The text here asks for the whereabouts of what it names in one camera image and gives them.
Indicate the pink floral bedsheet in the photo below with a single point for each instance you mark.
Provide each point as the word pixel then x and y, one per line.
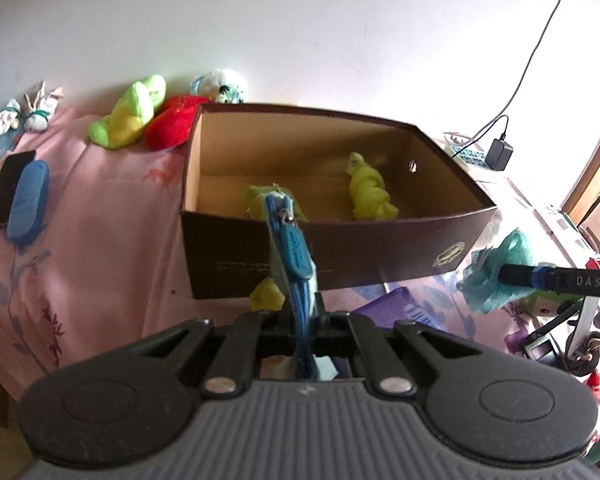
pixel 105 260

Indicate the yellow-green knotted towel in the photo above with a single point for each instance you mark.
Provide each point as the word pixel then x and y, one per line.
pixel 369 190

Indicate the white fluffy plush toy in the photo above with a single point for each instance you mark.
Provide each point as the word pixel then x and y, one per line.
pixel 220 82

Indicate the green knotted towel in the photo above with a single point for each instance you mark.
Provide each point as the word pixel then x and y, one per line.
pixel 257 202

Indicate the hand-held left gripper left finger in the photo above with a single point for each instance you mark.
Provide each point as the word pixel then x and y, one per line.
pixel 280 280

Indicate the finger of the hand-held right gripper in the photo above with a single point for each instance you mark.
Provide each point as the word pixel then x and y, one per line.
pixel 517 276

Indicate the lime green plush toy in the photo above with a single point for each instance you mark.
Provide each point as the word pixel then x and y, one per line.
pixel 125 115

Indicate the purple wipes pack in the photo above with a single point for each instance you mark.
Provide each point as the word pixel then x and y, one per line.
pixel 390 307

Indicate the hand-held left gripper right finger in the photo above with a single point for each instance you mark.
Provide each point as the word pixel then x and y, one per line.
pixel 300 260

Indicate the red plush toy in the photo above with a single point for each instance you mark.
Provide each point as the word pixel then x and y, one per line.
pixel 172 122

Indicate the blue glasses case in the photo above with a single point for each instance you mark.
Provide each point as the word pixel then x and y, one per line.
pixel 29 200

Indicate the brown cardboard box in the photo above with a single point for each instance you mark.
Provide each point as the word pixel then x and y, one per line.
pixel 330 170

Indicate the teal knotted towel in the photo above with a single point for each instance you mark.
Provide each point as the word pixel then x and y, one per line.
pixel 490 280

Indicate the black power adapter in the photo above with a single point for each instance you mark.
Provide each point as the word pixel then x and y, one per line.
pixel 499 155

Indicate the wooden door frame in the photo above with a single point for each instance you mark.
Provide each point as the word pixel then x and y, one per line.
pixel 592 170

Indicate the white power strip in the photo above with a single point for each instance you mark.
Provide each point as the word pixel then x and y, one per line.
pixel 462 152

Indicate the black phone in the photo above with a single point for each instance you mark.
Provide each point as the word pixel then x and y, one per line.
pixel 2 190

